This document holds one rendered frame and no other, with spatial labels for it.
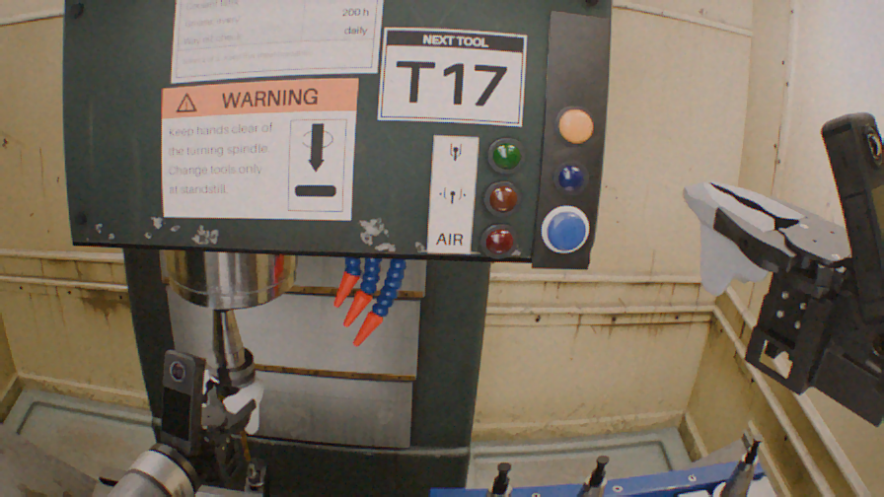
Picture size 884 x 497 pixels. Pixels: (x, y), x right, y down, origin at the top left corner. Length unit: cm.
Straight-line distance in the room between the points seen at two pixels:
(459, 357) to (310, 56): 96
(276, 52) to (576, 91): 21
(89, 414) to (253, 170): 164
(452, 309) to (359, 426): 29
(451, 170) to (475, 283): 80
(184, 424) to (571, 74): 51
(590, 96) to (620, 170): 116
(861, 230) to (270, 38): 42
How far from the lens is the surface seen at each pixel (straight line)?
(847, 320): 41
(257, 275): 76
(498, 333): 182
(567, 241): 58
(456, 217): 57
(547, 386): 193
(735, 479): 94
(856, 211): 38
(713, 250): 45
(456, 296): 136
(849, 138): 38
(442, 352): 142
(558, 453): 201
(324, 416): 146
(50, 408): 222
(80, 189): 62
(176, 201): 59
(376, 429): 147
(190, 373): 78
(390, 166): 56
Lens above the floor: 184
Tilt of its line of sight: 24 degrees down
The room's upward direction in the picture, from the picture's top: 4 degrees clockwise
